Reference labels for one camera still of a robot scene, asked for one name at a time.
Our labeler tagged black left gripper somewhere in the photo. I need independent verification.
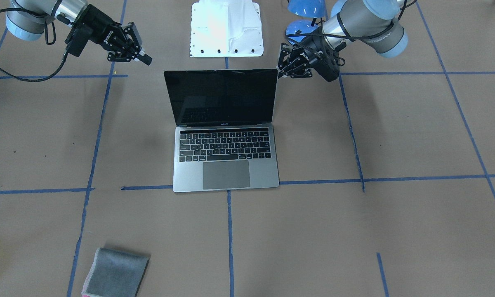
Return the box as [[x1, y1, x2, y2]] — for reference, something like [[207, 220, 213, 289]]
[[277, 36, 341, 82]]

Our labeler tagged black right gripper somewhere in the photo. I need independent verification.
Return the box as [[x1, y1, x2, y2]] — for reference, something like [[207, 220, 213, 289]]
[[79, 4, 153, 66]]

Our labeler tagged grey laptop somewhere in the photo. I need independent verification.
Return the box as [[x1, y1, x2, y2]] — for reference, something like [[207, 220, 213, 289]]
[[163, 68, 280, 193]]

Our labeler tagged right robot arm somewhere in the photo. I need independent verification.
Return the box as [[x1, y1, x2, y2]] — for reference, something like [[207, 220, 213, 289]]
[[5, 0, 153, 65]]

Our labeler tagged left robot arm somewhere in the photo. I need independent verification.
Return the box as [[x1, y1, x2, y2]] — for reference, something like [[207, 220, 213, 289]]
[[277, 0, 408, 82]]

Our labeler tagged blue desk lamp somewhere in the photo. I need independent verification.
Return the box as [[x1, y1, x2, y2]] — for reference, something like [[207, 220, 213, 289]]
[[285, 0, 327, 45]]

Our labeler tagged grey folded cloth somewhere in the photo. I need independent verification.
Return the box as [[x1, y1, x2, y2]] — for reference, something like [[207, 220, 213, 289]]
[[81, 248, 149, 297]]

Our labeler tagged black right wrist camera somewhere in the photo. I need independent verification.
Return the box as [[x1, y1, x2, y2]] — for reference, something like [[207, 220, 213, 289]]
[[65, 23, 93, 57]]

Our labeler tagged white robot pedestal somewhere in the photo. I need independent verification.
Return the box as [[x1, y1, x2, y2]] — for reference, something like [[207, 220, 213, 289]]
[[189, 0, 264, 58]]

